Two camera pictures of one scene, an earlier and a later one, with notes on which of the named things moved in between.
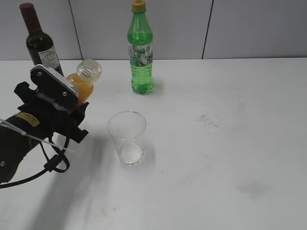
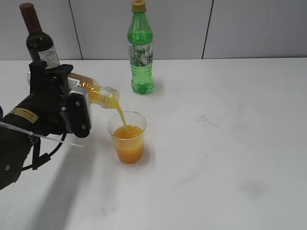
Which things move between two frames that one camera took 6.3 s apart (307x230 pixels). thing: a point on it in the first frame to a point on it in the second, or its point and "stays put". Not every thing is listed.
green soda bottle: [140, 46] stays put
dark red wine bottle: [40, 45] stays put
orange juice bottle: [89, 71] to [100, 96]
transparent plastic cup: [127, 128] stays put
